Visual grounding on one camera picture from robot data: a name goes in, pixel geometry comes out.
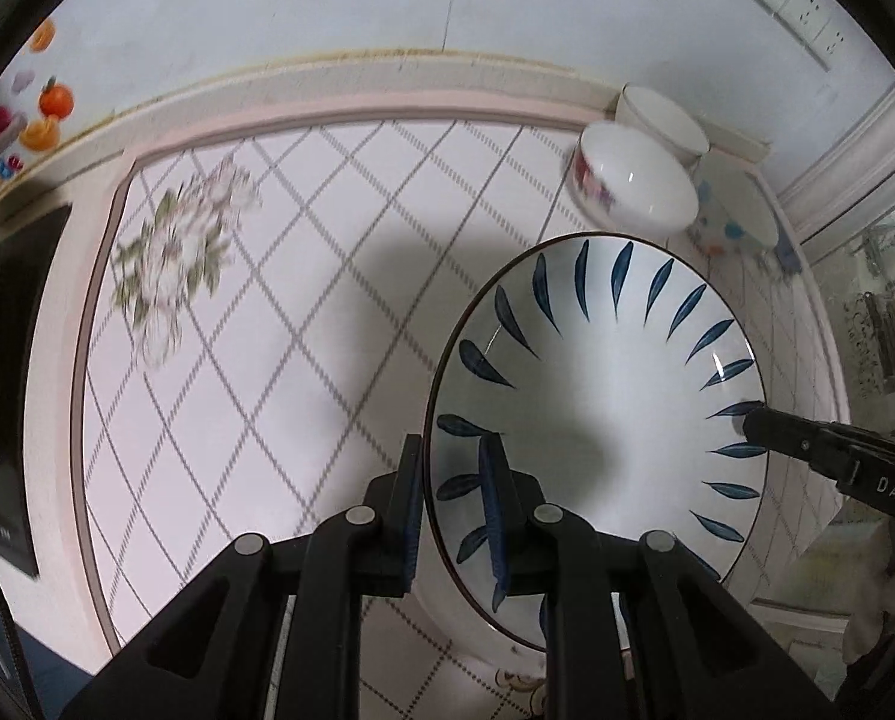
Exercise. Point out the plain white bowl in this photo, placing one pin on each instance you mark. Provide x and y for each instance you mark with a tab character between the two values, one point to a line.
665	121

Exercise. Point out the white plate blue leaf pattern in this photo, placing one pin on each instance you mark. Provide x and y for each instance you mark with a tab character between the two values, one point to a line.
615	374

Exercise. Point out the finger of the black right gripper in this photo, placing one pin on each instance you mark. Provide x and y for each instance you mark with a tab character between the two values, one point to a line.
830	448

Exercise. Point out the white bowl red flowers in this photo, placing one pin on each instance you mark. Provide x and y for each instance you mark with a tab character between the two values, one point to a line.
622	178

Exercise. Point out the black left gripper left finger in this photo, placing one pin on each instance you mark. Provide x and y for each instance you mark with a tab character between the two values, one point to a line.
370	549

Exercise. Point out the fruit wall sticker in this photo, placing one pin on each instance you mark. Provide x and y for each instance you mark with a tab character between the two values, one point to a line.
30	121

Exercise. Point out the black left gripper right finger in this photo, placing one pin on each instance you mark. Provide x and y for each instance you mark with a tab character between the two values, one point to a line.
538	548

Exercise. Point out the white bowl colourful flowers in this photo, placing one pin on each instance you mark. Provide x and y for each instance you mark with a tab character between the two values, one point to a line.
733	215

